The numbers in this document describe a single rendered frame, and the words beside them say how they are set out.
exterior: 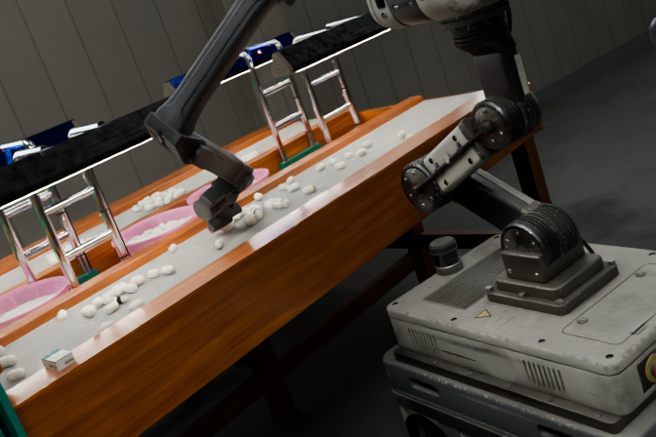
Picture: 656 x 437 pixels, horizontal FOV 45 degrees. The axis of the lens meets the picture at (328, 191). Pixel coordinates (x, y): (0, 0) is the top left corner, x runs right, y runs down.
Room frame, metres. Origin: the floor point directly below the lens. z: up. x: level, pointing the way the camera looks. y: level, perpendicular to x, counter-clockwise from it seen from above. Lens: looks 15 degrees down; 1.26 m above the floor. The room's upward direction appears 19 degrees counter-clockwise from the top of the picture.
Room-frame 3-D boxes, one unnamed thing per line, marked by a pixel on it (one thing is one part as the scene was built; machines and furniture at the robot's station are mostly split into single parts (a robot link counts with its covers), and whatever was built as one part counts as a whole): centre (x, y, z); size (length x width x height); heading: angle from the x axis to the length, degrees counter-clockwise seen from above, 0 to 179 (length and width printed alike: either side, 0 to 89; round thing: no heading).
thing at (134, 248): (2.18, 0.49, 0.72); 0.27 x 0.27 x 0.10
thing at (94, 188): (1.86, 0.55, 0.90); 0.20 x 0.19 x 0.45; 132
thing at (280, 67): (2.45, -0.21, 1.08); 0.62 x 0.08 x 0.07; 132
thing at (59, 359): (1.37, 0.57, 0.77); 0.06 x 0.04 x 0.02; 42
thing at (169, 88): (2.86, 0.16, 1.08); 0.62 x 0.08 x 0.07; 132
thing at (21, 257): (2.15, 0.82, 0.90); 0.20 x 0.19 x 0.45; 132
